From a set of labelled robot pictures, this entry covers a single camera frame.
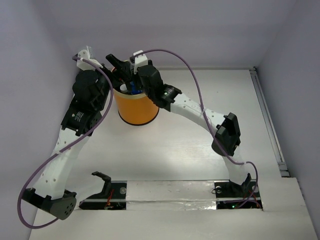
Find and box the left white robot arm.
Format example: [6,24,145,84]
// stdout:
[17,50,118,229]

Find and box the silver foil tape strip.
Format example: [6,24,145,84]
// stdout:
[125,180,217,211]

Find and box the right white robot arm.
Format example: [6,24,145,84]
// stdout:
[131,59,252,196]

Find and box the orange cylindrical bin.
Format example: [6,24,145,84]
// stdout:
[113,83,160,126]

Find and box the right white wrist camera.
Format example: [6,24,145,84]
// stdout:
[130,50,148,74]

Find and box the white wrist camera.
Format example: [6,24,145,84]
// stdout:
[74,45,103,71]
[130,50,148,74]

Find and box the clear ribbed plastic bottle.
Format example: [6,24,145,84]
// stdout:
[119,84,128,94]

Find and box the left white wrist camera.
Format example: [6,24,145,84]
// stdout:
[74,45,103,71]

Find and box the blue label plastic bottle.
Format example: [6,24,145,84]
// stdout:
[129,81,143,95]

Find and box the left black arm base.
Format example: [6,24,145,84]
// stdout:
[78,171,127,211]

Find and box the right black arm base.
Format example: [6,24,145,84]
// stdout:
[211,181,263,210]

